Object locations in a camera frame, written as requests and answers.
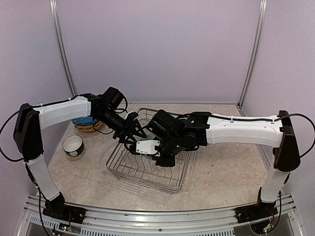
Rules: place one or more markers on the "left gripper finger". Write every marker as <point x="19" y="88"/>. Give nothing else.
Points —
<point x="128" y="140"/>
<point x="136" y="129"/>

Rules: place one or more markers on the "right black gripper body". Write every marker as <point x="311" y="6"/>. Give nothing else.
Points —
<point x="172" y="147"/>

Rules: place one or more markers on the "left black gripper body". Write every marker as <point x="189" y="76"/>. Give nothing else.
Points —
<point x="117" y="124"/>

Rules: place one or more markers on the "blue polka dot plate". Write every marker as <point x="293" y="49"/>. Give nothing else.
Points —
<point x="85" y="121"/>

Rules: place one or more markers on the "teal and white bowl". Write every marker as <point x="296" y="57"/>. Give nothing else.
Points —
<point x="73" y="145"/>

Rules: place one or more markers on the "dark blue mug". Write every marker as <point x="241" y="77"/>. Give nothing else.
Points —
<point x="183" y="120"/>

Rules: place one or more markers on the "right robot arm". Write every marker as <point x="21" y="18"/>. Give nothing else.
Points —
<point x="189" y="131"/>

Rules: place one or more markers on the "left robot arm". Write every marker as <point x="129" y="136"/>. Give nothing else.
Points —
<point x="33" y="120"/>

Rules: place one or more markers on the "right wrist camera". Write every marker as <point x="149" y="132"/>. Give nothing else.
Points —
<point x="159" y="126"/>

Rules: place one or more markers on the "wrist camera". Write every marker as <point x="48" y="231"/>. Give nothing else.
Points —
<point x="159" y="126"/>
<point x="113" y="98"/>

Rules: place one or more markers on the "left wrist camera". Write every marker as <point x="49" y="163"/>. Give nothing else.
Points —
<point x="113" y="98"/>

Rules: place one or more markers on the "metal wire dish rack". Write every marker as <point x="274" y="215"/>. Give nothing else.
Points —
<point x="142" y="169"/>

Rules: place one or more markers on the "aluminium front rail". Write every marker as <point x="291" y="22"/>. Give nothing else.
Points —
<point x="113" y="222"/>

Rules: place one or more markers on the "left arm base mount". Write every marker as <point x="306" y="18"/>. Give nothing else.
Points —
<point x="71" y="214"/>

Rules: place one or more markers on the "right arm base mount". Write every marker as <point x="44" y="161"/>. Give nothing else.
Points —
<point x="254" y="212"/>

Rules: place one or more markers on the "left aluminium frame post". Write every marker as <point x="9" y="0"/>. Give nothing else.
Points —
<point x="61" y="47"/>

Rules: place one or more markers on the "aluminium frame post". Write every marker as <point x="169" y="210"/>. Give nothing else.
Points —
<point x="255" y="50"/>
<point x="61" y="47"/>

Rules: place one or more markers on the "right aluminium frame post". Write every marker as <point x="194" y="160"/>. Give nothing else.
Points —
<point x="255" y="50"/>

